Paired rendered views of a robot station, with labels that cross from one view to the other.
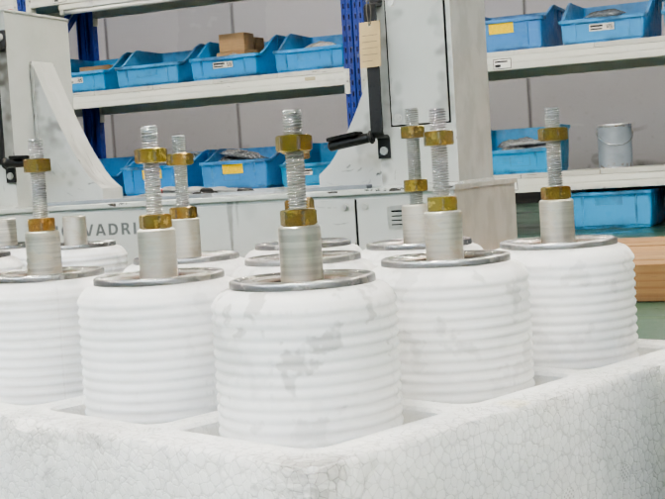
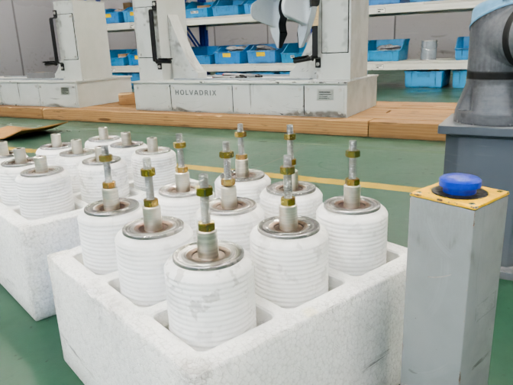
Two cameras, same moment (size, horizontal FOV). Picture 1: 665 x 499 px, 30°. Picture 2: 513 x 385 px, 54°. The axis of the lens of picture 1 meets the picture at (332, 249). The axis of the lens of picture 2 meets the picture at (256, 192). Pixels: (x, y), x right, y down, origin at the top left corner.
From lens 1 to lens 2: 24 cm
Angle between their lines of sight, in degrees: 14
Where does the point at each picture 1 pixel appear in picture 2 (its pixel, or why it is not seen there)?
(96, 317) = (120, 251)
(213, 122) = (256, 27)
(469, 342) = (293, 276)
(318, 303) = (208, 280)
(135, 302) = (135, 249)
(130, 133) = (221, 30)
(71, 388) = not seen: hidden behind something
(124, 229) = (205, 92)
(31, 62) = (168, 15)
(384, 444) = (235, 352)
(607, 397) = (361, 298)
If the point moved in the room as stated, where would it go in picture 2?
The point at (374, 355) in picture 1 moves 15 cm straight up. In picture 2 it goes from (237, 300) to (230, 156)
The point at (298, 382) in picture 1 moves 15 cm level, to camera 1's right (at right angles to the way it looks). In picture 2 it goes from (198, 315) to (350, 318)
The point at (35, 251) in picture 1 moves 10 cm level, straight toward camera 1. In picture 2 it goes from (105, 198) to (92, 222)
